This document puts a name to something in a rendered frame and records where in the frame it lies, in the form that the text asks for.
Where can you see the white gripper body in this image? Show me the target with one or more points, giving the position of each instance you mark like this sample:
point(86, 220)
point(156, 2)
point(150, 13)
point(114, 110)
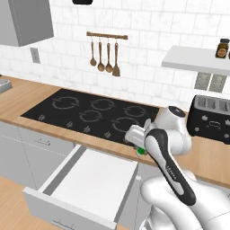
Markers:
point(135, 136)

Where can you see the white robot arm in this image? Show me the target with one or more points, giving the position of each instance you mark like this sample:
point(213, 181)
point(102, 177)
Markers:
point(176, 179)

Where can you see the open white drawer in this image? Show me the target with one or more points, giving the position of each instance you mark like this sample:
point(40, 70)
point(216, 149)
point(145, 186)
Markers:
point(90, 182)

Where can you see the grey closed drawer front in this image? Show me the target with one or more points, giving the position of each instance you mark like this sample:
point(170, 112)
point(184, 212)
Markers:
point(45, 140)

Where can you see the small green round thing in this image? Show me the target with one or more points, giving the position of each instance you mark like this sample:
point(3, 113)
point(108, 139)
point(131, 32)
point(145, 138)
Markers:
point(139, 151)

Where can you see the black hob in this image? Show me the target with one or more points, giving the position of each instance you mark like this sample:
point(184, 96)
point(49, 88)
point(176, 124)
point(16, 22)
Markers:
point(90, 115)

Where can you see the grey cupboard front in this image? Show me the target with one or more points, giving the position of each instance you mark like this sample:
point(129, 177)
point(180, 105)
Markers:
point(131, 200)

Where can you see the wooden spatula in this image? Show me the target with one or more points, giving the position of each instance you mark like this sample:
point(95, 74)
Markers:
point(116, 71)

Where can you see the wooden round spoon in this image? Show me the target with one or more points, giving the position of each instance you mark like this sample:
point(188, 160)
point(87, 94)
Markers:
point(109, 67)

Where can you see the black toaster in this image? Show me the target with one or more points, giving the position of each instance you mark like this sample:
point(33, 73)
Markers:
point(209, 119)

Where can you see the wooden ladle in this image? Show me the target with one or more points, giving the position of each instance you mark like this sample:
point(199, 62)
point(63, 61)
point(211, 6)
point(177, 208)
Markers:
point(101, 66)

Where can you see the small wooden spoon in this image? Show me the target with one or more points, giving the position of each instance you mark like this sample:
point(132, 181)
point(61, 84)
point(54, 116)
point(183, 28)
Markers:
point(93, 61)

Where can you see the grey cupboard door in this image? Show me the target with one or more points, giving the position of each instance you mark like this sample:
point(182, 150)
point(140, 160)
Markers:
point(39, 167)

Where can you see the brown spice jar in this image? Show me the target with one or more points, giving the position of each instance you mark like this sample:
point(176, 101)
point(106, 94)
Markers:
point(222, 49)

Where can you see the grey sink rim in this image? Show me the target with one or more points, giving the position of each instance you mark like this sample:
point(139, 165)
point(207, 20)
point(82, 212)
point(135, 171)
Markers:
point(4, 86)

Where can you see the black ceiling fixture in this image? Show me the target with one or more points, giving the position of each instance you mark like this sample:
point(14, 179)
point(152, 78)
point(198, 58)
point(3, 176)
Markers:
point(82, 1)

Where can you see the grey extractor hood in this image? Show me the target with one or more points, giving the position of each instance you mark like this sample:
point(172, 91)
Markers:
point(24, 21)

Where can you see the grey double wall socket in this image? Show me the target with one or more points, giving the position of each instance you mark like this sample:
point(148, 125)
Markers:
point(203, 81)
point(217, 83)

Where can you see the white wall shelf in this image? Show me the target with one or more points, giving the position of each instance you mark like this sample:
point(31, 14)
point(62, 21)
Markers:
point(191, 60)

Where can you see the wooden utensil rail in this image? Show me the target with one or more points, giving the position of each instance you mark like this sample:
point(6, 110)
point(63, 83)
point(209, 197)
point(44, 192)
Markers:
point(107, 35)

